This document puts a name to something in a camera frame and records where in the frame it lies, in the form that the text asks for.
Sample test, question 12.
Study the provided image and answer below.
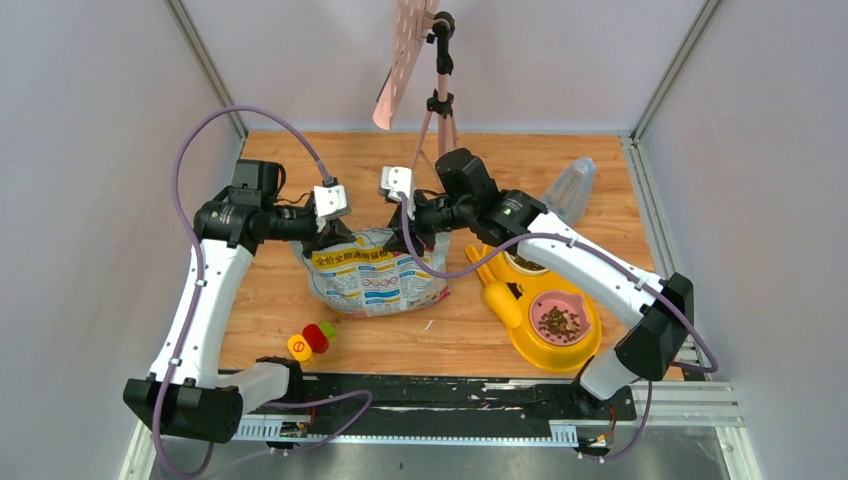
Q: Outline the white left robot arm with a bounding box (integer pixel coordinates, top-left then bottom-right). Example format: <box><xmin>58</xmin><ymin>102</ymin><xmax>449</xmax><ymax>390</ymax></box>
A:
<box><xmin>123</xmin><ymin>160</ymin><xmax>352</xmax><ymax>444</ymax></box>

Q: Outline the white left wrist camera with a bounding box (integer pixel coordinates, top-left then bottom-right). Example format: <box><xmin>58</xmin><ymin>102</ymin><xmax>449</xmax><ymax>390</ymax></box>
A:
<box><xmin>313</xmin><ymin>184</ymin><xmax>351</xmax><ymax>231</ymax></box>

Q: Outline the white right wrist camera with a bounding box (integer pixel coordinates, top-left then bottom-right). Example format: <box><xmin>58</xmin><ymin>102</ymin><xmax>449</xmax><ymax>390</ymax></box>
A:
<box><xmin>378</xmin><ymin>166</ymin><xmax>415</xmax><ymax>220</ymax></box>

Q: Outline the cream bowl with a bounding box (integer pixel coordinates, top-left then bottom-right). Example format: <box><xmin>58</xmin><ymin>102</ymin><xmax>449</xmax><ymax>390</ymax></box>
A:
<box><xmin>503</xmin><ymin>252</ymin><xmax>549</xmax><ymax>276</ymax></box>

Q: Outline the pet food bag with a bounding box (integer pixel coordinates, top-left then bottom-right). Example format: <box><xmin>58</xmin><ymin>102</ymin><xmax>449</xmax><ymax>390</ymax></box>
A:
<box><xmin>291</xmin><ymin>228</ymin><xmax>451</xmax><ymax>317</ymax></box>

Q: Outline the pink perforated board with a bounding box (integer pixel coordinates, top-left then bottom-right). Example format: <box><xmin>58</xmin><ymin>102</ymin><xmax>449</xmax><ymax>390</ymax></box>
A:
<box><xmin>372</xmin><ymin>0</ymin><xmax>440</xmax><ymax>130</ymax></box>

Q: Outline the pink bowl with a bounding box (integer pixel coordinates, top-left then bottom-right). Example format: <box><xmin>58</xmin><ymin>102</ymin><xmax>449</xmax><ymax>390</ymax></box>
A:
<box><xmin>529</xmin><ymin>291</ymin><xmax>591</xmax><ymax>347</ymax></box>

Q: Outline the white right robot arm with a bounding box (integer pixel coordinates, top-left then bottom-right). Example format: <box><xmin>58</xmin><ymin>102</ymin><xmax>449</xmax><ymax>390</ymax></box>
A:
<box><xmin>379</xmin><ymin>148</ymin><xmax>695</xmax><ymax>418</ymax></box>

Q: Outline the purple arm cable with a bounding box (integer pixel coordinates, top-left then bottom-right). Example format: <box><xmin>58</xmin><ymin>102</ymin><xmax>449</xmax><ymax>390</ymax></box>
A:
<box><xmin>150</xmin><ymin>104</ymin><xmax>374</xmax><ymax>480</ymax></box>
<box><xmin>397</xmin><ymin>192</ymin><xmax>720</xmax><ymax>463</ymax></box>

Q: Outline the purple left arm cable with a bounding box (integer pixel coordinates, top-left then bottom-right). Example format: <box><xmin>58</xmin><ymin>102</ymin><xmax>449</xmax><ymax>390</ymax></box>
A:
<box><xmin>150</xmin><ymin>104</ymin><xmax>374</xmax><ymax>480</ymax></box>

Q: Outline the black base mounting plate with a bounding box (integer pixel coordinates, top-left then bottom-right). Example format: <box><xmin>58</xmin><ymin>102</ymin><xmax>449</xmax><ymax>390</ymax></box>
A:
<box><xmin>239</xmin><ymin>372</ymin><xmax>639</xmax><ymax>440</ymax></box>

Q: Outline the pink tripod stand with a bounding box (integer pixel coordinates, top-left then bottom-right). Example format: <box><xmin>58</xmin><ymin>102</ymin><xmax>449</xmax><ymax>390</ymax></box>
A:
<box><xmin>410</xmin><ymin>11</ymin><xmax>459</xmax><ymax>172</ymax></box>

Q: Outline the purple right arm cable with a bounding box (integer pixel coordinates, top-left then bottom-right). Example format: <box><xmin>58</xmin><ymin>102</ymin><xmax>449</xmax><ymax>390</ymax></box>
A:
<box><xmin>397</xmin><ymin>192</ymin><xmax>720</xmax><ymax>463</ymax></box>

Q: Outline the brown pet food kibble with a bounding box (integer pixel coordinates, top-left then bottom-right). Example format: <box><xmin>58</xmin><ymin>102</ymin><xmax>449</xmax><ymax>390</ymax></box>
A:
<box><xmin>510</xmin><ymin>254</ymin><xmax>584</xmax><ymax>344</ymax></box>

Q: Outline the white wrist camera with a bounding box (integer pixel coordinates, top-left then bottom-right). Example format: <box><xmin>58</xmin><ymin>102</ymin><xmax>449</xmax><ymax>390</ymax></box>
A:
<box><xmin>313</xmin><ymin>184</ymin><xmax>351</xmax><ymax>231</ymax></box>
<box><xmin>378</xmin><ymin>166</ymin><xmax>415</xmax><ymax>220</ymax></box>

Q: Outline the yellow double bowl feeder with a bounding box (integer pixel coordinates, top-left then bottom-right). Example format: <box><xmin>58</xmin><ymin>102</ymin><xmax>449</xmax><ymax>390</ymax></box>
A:
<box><xmin>477</xmin><ymin>252</ymin><xmax>603</xmax><ymax>373</ymax></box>

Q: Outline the red yellow green toy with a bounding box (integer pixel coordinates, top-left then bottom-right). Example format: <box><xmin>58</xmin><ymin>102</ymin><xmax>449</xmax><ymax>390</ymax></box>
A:
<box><xmin>286</xmin><ymin>321</ymin><xmax>337</xmax><ymax>365</ymax></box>

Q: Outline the yellow plastic scoop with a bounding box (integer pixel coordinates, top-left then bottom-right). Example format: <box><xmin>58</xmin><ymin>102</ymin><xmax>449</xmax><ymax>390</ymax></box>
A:
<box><xmin>477</xmin><ymin>253</ymin><xmax>526</xmax><ymax>330</ymax></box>

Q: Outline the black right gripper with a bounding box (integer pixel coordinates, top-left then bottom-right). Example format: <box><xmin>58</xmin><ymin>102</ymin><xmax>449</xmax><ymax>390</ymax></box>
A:
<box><xmin>384</xmin><ymin>187</ymin><xmax>474</xmax><ymax>256</ymax></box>

